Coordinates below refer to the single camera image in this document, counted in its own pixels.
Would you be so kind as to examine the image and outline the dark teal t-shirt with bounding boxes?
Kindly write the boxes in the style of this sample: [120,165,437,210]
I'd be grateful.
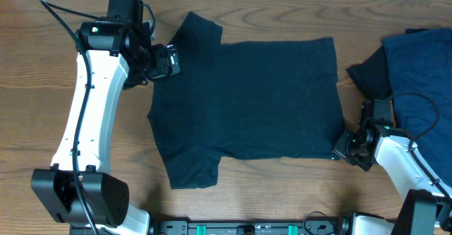
[148,13,345,189]

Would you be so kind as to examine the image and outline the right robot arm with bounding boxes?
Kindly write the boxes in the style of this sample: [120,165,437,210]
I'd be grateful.
[333,118,451,234]

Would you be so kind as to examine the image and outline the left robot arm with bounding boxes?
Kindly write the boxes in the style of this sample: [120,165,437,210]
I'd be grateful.
[31,18,179,234]

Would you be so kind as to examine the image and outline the black garment under blue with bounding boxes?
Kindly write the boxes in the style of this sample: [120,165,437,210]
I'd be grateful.
[346,47,392,100]

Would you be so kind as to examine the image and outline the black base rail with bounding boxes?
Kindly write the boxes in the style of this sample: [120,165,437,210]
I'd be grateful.
[144,217,352,235]

